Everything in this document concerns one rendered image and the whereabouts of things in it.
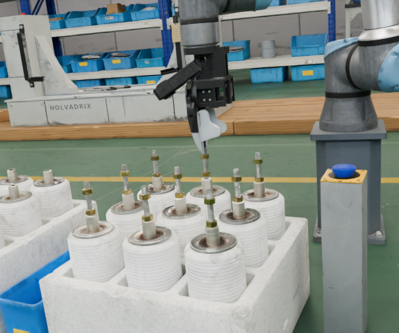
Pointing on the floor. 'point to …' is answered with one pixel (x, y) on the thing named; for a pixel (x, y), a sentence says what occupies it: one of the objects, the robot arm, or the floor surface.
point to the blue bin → (28, 300)
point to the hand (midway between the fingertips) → (200, 146)
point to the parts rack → (164, 22)
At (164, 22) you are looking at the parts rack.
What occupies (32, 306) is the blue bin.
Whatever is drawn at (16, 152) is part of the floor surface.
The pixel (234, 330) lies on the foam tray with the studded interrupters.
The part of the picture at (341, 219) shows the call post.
